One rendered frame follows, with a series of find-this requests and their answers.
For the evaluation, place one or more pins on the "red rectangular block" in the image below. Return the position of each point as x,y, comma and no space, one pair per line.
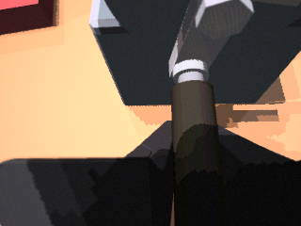
19,15

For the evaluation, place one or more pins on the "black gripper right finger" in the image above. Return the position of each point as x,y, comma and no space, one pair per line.
262,188

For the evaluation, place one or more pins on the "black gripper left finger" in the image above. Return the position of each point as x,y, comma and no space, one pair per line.
134,190

